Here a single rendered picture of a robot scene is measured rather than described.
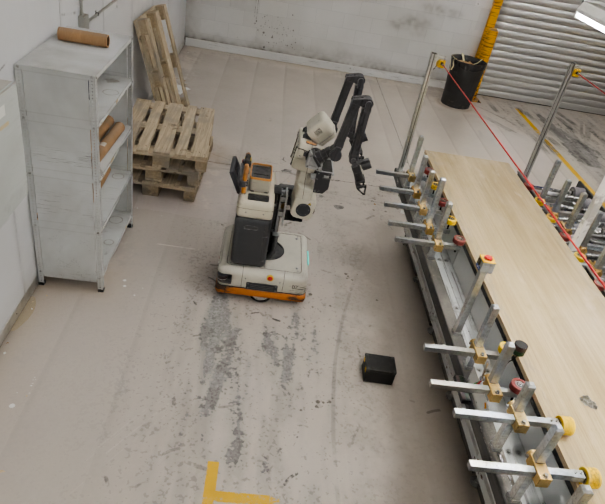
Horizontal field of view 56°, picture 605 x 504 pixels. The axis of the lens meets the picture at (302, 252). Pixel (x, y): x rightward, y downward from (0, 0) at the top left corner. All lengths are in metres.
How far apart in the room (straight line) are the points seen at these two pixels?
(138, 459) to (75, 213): 1.61
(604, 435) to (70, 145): 3.20
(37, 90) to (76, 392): 1.74
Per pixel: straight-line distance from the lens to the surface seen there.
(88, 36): 4.02
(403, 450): 3.59
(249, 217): 3.88
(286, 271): 4.13
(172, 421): 3.46
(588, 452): 2.79
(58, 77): 3.58
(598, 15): 3.25
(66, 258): 4.18
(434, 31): 10.05
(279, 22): 9.78
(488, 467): 2.41
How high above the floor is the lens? 2.71
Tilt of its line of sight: 34 degrees down
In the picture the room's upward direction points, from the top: 12 degrees clockwise
